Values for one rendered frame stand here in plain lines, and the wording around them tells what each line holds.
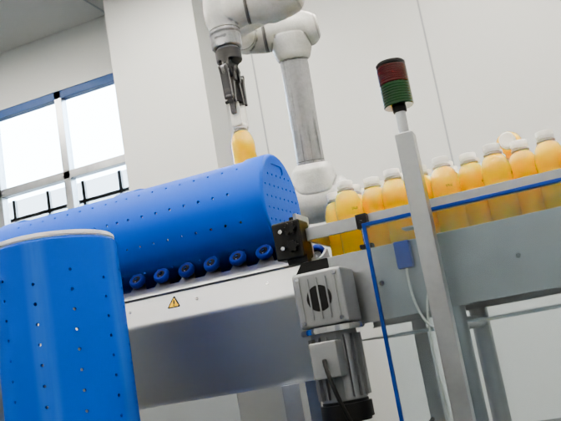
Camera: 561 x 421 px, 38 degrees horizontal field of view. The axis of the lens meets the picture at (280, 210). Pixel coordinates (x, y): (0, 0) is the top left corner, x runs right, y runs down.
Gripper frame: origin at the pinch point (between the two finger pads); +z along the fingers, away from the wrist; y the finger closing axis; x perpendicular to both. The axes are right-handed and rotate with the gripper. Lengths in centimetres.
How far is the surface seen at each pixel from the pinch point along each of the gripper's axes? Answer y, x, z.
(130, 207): 17.6, -28.5, 22.3
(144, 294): 17, -28, 46
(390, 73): 44, 52, 16
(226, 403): -151, -90, 83
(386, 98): 44, 51, 20
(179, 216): 19.3, -13.7, 28.4
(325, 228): 26, 27, 41
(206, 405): -151, -100, 83
